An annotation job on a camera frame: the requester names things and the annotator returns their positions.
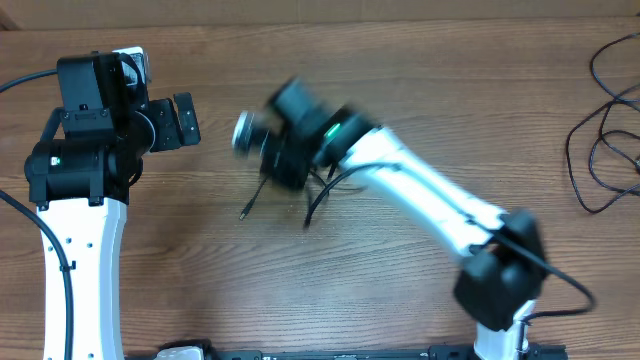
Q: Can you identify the black usb cable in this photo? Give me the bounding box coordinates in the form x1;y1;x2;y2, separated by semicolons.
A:
588;30;640;121
565;99;640;215
238;167;369;222

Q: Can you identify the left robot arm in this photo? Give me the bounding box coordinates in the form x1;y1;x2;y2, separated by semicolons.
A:
24;47;201;359

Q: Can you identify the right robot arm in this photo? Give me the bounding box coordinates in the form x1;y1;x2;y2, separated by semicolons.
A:
261;78;547;359

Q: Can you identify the brown cardboard wall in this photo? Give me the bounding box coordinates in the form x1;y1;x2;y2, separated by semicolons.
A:
1;0;639;30

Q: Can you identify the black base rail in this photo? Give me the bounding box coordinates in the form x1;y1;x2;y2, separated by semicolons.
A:
125;343;569;360

